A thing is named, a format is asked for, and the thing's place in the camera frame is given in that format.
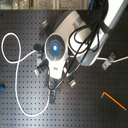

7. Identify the orange hex key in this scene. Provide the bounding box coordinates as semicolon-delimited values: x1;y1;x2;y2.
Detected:
101;92;127;111

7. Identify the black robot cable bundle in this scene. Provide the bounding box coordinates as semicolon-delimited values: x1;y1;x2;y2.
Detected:
63;0;112;78

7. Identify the metal cable clip top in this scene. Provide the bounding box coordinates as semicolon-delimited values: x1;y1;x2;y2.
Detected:
42;20;48;30

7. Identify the blue object at edge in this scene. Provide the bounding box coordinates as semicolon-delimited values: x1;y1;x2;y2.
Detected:
0;85;4;93

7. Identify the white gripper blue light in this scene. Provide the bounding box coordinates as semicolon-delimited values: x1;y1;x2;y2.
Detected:
45;33;68;89

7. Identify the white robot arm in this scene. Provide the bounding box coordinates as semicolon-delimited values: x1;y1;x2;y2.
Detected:
45;0;128;79

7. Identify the metal cable clip lower right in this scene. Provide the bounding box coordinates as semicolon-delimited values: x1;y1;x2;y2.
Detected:
67;74;76;88

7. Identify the metal cable clip lower left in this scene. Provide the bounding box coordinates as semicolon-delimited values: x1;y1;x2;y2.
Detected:
34;60;48;75

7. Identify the metal cable plug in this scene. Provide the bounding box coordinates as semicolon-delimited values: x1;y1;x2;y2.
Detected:
49;90;56;104

